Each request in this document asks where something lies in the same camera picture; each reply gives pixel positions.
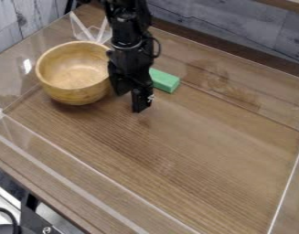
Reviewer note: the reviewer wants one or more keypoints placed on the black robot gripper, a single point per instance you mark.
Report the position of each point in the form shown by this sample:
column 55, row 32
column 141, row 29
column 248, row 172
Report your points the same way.
column 129, row 72

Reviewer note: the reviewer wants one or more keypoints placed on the wooden bowl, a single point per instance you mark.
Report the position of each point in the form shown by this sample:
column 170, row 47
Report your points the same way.
column 73, row 72

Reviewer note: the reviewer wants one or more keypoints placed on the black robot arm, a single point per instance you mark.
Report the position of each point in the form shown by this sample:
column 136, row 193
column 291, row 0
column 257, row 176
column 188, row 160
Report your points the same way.
column 130, row 21

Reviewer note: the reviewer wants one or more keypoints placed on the green stick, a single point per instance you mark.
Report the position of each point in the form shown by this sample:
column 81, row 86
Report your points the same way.
column 164, row 81

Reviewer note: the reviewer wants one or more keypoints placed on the black metal base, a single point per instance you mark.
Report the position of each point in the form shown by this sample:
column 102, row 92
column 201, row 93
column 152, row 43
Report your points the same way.
column 33, row 224

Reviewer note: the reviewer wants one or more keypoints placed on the clear acrylic corner bracket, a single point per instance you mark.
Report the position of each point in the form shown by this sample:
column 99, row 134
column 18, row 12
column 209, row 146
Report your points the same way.
column 95, row 34

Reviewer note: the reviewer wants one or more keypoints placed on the clear acrylic enclosure wall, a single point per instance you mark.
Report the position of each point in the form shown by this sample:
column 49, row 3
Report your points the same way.
column 98, row 204

